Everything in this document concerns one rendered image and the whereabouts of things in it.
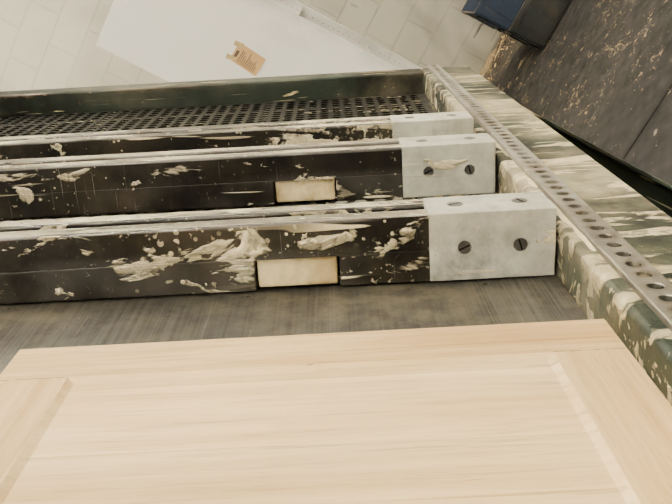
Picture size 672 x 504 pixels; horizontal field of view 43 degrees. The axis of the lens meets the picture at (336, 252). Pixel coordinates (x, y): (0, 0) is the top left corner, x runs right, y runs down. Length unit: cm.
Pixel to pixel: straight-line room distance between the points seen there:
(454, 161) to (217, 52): 324
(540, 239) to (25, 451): 51
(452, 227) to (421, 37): 488
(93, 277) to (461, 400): 42
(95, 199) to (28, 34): 486
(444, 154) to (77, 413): 66
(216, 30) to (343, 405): 377
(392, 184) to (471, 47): 461
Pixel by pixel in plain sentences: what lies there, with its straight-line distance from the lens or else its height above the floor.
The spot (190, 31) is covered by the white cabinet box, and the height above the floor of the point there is 166.
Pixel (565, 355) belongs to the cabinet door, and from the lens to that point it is 67.
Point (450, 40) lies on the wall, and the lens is 571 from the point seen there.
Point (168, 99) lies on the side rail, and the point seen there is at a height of 141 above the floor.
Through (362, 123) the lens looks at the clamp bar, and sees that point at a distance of 131.
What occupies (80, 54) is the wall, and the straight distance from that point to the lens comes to 594.
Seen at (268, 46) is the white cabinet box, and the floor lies 130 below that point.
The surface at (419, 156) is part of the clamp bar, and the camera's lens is 114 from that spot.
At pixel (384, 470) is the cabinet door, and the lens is 53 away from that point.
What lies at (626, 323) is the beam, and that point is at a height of 90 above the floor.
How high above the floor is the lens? 122
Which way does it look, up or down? 9 degrees down
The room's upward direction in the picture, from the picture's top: 64 degrees counter-clockwise
